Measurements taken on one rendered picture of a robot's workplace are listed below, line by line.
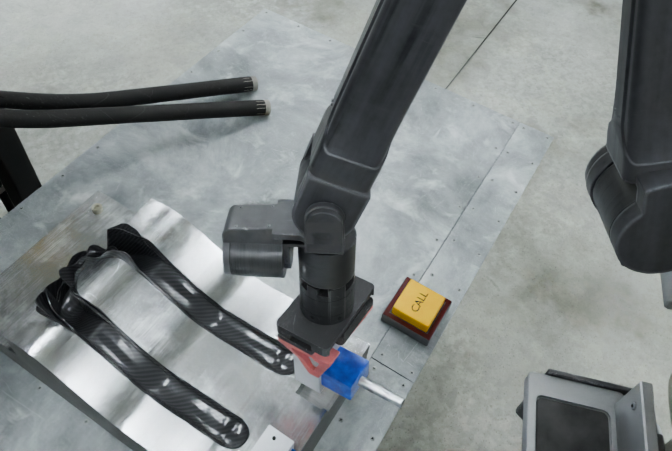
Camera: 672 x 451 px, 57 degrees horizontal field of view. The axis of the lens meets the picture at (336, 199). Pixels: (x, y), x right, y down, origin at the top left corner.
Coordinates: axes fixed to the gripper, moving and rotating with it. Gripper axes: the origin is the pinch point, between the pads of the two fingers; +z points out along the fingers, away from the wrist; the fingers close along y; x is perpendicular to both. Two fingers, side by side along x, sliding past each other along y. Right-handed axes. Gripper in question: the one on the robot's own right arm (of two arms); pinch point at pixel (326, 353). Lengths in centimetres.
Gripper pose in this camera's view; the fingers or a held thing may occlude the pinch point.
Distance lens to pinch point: 74.6
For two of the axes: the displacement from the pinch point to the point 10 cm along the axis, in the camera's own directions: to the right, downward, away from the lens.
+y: -5.2, 5.6, -6.5
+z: -0.1, 7.5, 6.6
